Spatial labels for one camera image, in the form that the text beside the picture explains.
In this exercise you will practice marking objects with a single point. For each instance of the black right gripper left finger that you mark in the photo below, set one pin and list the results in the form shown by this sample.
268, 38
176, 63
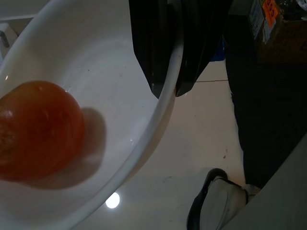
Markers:
153, 36

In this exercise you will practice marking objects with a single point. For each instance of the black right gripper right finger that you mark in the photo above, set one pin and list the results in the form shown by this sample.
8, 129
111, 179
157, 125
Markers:
201, 36

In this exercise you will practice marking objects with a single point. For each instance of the white bowl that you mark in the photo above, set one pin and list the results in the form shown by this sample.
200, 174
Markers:
108, 60

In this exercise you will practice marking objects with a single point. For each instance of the orange-red tomato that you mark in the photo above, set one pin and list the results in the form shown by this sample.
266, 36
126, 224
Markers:
40, 129

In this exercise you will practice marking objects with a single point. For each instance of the blue box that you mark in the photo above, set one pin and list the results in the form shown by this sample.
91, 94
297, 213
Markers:
218, 51

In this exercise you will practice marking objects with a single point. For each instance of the cardboard box with orange sticker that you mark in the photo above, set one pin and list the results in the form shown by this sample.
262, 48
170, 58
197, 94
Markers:
283, 43

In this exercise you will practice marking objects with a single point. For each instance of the black floor mat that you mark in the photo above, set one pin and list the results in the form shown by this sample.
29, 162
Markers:
263, 107

